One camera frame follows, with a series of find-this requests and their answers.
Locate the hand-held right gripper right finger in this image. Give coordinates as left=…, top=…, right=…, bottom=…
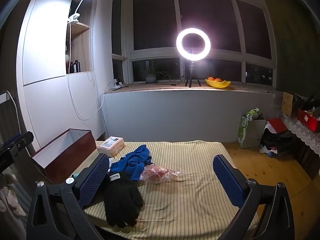
left=213, top=154, right=295, bottom=240

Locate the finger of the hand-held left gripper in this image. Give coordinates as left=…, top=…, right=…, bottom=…
left=0, top=131, right=34, bottom=155

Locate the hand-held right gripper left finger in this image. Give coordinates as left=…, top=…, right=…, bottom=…
left=26, top=153, right=110, bottom=240

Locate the dark red cardboard box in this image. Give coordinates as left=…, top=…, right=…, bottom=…
left=32, top=129, right=97, bottom=184

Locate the black knit glove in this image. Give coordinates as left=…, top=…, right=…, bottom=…
left=104, top=171, right=144, bottom=228

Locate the blue fleece cloth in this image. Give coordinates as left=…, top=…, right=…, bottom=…
left=110, top=144, right=152, bottom=181

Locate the orange wrapped packet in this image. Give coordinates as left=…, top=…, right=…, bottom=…
left=96, top=136, right=125, bottom=158

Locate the green paper bag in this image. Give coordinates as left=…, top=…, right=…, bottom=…
left=237, top=108, right=267, bottom=148

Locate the pile of dark clothes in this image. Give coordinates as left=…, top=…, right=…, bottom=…
left=260, top=129, right=293, bottom=158

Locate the clear bag with pink item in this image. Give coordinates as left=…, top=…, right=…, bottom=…
left=140, top=164, right=180, bottom=184

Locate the red cloth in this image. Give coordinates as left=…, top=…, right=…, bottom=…
left=266, top=118, right=288, bottom=134

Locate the white cabinet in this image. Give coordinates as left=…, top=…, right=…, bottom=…
left=16, top=0, right=100, bottom=150

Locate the white lace tablecloth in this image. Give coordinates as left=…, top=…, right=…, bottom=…
left=282, top=112, right=320, bottom=153

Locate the yellow fruit bowl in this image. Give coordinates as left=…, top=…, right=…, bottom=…
left=205, top=79, right=231, bottom=88

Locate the brown cardboard piece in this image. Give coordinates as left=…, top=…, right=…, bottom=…
left=281, top=92, right=293, bottom=117

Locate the black tripod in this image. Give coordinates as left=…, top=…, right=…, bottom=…
left=184, top=47, right=201, bottom=88

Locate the wooden windowsill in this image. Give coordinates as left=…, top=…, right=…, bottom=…
left=105, top=81, right=275, bottom=94

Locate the potted plant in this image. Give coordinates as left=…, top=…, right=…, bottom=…
left=145, top=60, right=168, bottom=84

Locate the window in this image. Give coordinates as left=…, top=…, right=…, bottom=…
left=111, top=0, right=275, bottom=87

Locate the thick white cable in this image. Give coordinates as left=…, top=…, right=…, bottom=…
left=5, top=90, right=22, bottom=130

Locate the white power strip cable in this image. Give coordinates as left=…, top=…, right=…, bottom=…
left=98, top=81, right=118, bottom=110

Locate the white lamp cable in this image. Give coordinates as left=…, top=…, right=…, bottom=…
left=65, top=22, right=94, bottom=120

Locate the ring light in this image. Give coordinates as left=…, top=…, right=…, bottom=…
left=176, top=27, right=211, bottom=62

